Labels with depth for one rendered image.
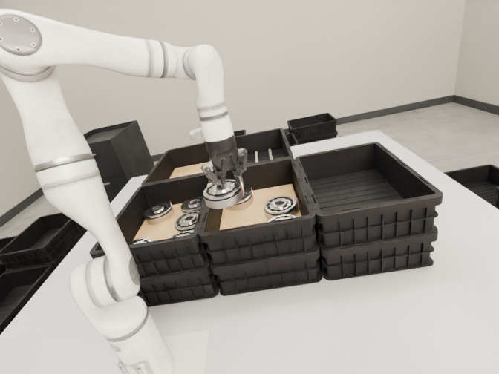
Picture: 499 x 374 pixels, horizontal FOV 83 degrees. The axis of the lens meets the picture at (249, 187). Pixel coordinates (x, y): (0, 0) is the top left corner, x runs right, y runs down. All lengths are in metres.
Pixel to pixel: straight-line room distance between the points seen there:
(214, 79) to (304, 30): 3.55
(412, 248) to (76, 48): 0.85
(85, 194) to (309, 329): 0.57
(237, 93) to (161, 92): 1.05
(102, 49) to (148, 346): 0.58
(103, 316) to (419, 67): 4.56
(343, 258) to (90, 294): 0.59
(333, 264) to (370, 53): 3.82
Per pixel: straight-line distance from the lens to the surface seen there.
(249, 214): 0.94
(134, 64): 0.61
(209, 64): 0.64
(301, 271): 0.81
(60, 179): 0.55
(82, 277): 0.60
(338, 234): 0.76
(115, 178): 2.49
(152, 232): 1.02
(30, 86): 0.64
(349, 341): 0.75
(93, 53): 0.59
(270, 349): 0.76
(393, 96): 4.65
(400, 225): 0.80
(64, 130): 0.58
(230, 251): 0.76
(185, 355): 0.81
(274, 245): 0.75
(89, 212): 0.55
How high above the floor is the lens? 1.33
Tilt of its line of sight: 27 degrees down
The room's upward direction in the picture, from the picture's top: 13 degrees counter-clockwise
